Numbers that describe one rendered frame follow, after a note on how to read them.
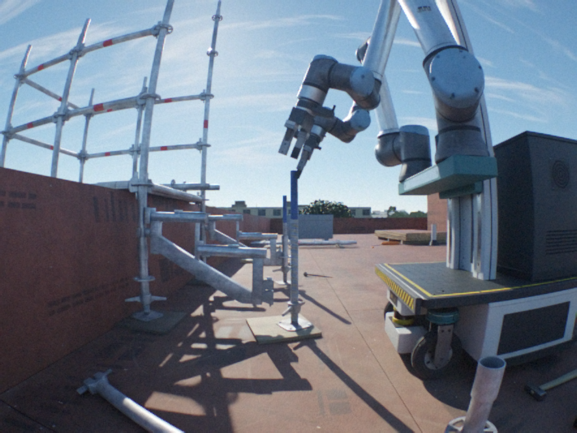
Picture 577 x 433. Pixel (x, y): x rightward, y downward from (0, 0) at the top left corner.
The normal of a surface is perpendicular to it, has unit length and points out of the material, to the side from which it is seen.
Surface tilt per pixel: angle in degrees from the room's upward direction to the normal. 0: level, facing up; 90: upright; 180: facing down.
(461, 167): 90
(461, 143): 70
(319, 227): 90
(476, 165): 90
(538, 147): 90
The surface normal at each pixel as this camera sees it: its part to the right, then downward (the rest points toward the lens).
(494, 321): -0.12, -0.02
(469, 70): -0.50, 0.07
